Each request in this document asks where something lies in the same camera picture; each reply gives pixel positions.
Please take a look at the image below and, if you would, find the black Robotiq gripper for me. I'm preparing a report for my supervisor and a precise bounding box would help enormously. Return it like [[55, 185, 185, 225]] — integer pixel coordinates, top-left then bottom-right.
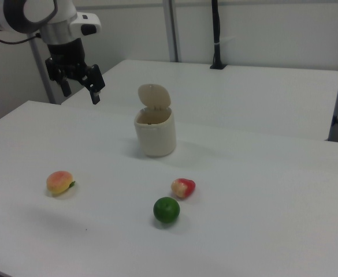
[[44, 39, 106, 106]]

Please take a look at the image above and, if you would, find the cream garbage bin lid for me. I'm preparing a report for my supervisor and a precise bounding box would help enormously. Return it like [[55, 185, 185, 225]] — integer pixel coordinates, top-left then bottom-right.
[[137, 83, 171, 110]]

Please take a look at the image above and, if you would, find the cream garbage bin body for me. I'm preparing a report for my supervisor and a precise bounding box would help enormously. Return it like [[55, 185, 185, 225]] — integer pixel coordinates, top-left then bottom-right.
[[133, 106, 177, 158]]

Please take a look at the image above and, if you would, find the toy peach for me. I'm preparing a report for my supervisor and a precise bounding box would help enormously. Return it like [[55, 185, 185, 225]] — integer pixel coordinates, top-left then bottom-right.
[[46, 170, 76, 197]]

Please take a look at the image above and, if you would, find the toy strawberry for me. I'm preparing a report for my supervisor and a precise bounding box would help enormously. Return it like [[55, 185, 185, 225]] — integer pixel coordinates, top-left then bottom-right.
[[170, 178, 196, 199]]

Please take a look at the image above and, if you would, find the white adjoining table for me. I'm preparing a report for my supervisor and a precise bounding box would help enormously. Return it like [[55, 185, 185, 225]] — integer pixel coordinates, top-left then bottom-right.
[[60, 59, 338, 142]]

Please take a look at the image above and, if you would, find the green toy lime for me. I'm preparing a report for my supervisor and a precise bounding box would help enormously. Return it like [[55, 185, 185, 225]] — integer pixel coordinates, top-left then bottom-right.
[[153, 196, 181, 224]]

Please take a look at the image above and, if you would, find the aluminium frame post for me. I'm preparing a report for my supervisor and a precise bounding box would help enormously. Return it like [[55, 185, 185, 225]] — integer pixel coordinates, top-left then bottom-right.
[[29, 39, 57, 104], [162, 0, 181, 63]]

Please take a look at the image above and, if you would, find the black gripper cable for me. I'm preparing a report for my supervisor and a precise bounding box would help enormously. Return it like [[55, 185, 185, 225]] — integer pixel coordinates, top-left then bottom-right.
[[0, 24, 41, 46]]

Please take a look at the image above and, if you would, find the black camera pole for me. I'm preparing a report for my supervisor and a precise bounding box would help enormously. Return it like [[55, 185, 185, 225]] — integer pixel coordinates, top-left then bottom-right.
[[209, 0, 228, 70]]

